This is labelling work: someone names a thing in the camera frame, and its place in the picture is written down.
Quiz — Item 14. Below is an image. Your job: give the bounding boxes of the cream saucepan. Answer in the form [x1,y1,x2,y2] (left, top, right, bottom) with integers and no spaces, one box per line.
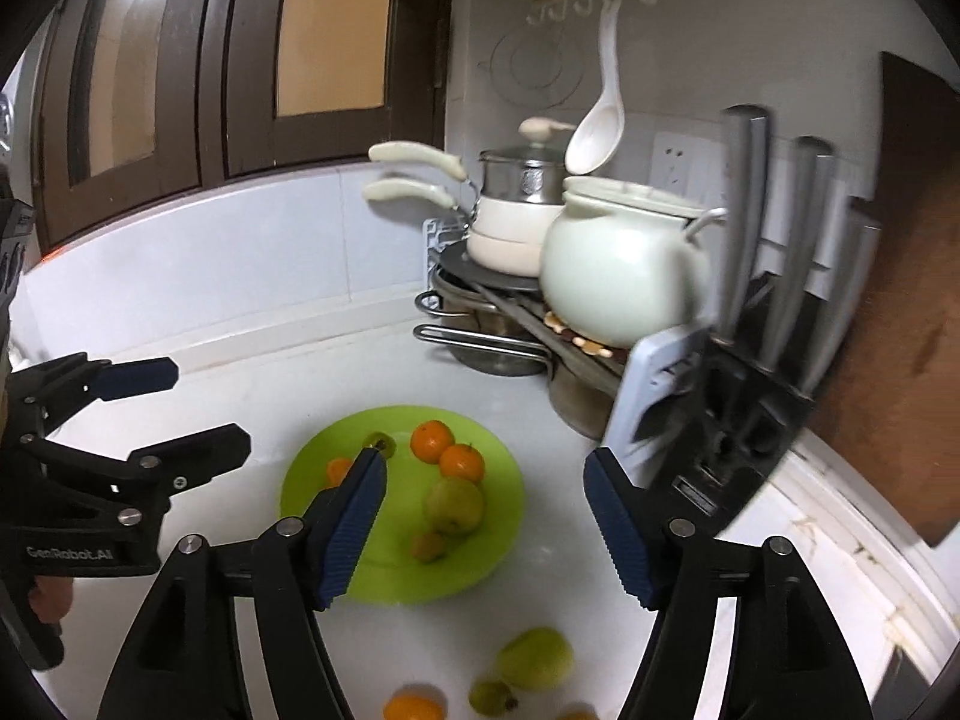
[362,178,548,271]
[367,141,565,241]

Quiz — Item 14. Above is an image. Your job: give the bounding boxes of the black knife block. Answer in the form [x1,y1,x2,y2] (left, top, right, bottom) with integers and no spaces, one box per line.
[645,270,818,541]

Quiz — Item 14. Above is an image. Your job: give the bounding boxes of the brown wooden cutting board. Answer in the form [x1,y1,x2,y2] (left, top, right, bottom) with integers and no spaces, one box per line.
[814,51,960,548]

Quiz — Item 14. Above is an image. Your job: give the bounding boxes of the round clear wall sticker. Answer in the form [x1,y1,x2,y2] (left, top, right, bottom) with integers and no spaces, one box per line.
[487,24,590,112]

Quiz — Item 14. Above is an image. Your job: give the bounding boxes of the white ladle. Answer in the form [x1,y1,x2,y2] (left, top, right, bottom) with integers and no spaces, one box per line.
[564,0,626,175]

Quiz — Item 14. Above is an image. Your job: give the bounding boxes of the steel pot with glass lid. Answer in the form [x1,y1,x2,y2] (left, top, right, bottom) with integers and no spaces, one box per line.
[478,118,577,207]

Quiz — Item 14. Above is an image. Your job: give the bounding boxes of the steel handled knife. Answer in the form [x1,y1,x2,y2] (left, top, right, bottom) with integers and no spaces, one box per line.
[799,195,882,395]
[757,136,835,372]
[712,105,772,346]

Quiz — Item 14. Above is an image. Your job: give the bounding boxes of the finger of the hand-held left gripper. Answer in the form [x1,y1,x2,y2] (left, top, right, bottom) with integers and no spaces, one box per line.
[22,422,253,530]
[11,357,181,436]

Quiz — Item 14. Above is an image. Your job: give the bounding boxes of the person's left hand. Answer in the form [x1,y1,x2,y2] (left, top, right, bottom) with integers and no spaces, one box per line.
[28,574,74,635]

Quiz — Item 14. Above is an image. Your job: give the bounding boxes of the large green apple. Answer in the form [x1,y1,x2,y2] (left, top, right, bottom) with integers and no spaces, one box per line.
[496,626,575,692]

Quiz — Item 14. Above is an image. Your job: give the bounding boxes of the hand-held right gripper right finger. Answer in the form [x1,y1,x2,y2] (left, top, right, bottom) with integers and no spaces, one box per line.
[583,447,875,720]

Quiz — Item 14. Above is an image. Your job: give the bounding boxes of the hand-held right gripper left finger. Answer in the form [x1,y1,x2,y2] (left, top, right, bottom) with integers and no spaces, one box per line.
[96,446,389,720]

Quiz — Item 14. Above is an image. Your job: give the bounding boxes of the brown framed window sash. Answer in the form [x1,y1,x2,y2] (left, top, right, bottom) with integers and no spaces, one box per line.
[202,0,455,181]
[34,0,226,256]

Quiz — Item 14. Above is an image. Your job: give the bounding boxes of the patterned trivet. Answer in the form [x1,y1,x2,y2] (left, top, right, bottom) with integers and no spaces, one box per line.
[544,310,612,357]

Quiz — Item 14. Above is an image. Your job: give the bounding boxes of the small green apple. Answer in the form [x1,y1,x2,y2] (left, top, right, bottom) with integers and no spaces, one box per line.
[422,476,485,537]

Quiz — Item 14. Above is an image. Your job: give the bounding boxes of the white ceramic pot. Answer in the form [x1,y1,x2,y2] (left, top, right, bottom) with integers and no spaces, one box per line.
[538,176,730,350]

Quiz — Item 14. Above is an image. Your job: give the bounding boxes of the green plate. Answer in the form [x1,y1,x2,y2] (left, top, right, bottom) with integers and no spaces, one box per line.
[279,405,524,605]

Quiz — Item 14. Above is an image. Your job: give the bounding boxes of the white wall outlet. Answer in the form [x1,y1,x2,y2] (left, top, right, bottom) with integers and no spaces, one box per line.
[651,131,725,196]

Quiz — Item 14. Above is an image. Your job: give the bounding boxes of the grey kitchen shelf rack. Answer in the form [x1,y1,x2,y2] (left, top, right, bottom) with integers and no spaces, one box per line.
[422,216,721,466]

